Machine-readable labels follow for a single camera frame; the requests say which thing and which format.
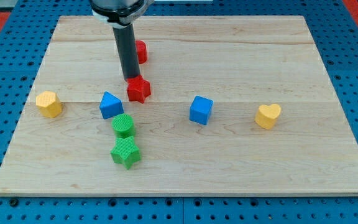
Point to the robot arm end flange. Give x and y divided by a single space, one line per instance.
119 13

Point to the blue triangle block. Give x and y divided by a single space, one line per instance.
110 106

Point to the yellow hexagon block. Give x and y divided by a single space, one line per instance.
49 104

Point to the blue cube block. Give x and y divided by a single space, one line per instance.
200 110

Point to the red star block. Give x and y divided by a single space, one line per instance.
138 89

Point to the green cylinder block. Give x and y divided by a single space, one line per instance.
123 126

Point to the wooden board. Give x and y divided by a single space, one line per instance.
239 62

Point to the green star block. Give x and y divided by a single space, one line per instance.
125 152

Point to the red cylinder block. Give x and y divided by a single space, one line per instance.
141 51

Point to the yellow heart block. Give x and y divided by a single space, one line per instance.
267 115

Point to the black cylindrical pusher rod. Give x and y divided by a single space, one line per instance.
127 50

